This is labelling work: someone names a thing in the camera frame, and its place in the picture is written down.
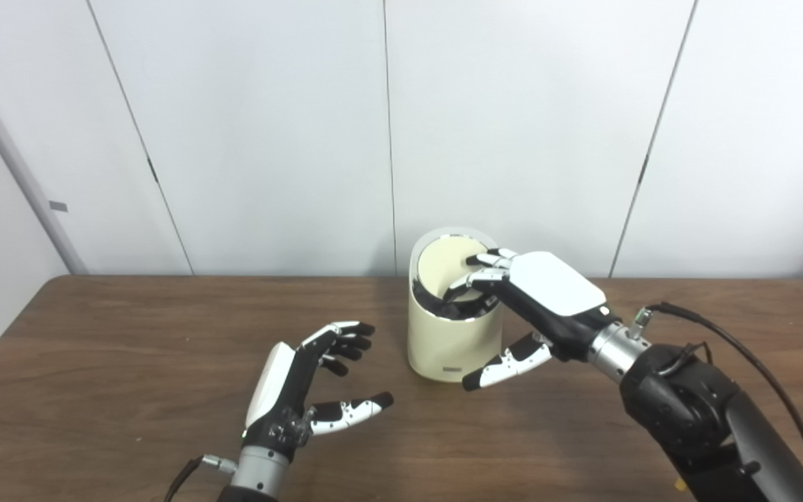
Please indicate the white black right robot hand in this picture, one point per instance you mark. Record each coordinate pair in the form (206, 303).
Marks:
(555, 286)

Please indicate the black bin liner bag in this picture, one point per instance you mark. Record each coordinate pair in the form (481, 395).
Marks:
(433, 303)

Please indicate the cream-colored bin body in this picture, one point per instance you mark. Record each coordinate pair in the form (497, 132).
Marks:
(447, 345)

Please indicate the cream round bin lid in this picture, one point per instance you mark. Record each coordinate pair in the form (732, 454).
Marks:
(443, 268)

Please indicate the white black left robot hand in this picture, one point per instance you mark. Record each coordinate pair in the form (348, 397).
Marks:
(283, 390)

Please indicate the small grey wall label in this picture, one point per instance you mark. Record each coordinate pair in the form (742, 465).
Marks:
(58, 206)

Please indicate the grey wall corner post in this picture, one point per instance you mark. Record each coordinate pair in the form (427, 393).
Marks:
(18, 160)

